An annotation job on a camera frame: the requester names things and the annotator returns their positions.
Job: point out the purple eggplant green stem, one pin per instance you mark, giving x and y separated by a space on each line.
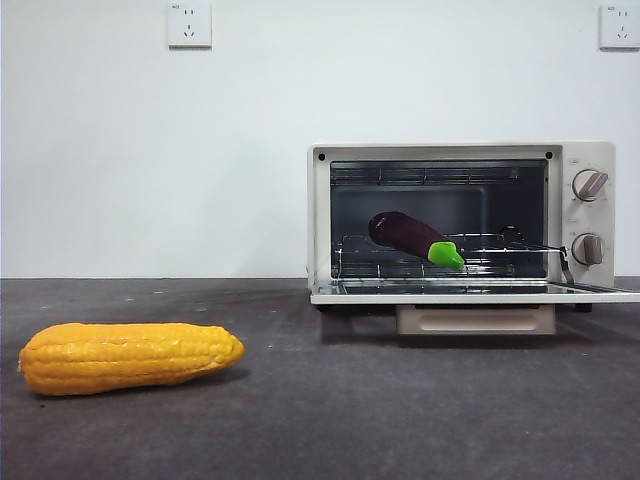
405 232

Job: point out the beige oven knob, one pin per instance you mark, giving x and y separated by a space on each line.
590 186
589 249

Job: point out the cream toaster oven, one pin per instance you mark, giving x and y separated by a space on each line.
320 225

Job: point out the yellow corn cob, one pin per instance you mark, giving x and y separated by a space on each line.
125 360

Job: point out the white wall socket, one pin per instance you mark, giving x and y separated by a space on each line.
190 27
620 27

